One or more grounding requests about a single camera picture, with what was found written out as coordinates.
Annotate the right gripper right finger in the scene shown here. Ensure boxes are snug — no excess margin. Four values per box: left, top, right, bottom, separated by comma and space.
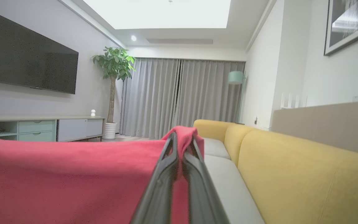
182, 137, 231, 224

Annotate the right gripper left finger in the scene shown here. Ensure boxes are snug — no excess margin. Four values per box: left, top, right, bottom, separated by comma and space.
129, 132, 179, 224

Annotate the red jersey with white trim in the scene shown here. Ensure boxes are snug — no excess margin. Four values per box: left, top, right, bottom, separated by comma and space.
0, 125, 205, 224

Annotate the grey sofa seat cushion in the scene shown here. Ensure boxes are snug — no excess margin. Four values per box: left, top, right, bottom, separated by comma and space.
204, 155, 265, 224
203, 138, 231, 160

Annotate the white plant pot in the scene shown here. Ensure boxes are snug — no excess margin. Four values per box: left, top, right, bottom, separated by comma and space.
102, 122, 118, 140

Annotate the grey pleated curtain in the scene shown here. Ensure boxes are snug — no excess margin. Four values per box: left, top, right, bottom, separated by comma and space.
119, 58, 181, 139
172, 60, 246, 127

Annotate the yellow sofa backrest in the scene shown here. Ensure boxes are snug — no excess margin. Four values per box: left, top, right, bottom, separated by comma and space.
193, 119, 358, 224

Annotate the mint and white TV cabinet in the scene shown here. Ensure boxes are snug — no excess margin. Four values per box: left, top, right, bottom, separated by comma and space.
0, 116, 105, 142

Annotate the teal shade floor lamp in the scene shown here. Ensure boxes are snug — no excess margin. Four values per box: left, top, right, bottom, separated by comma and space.
228, 71, 248, 124

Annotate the white pronged object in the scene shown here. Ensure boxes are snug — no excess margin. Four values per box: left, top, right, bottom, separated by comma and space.
280, 93, 308, 109

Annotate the green leafy indoor tree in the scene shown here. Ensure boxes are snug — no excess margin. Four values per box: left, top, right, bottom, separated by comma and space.
92, 47, 136, 124

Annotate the beige low partition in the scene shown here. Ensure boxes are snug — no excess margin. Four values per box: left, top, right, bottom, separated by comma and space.
272, 100, 358, 158

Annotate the ceiling air vent slot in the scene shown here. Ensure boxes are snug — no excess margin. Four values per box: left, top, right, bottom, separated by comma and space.
146, 38, 213, 44

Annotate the large ceiling light panel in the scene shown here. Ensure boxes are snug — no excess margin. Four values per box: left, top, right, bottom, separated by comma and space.
83, 0, 232, 30

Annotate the black flat screen television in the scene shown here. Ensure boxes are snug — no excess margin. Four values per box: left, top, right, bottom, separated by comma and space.
0, 7, 79, 95

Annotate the framed black white picture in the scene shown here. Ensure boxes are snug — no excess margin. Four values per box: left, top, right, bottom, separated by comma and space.
324, 0, 358, 56

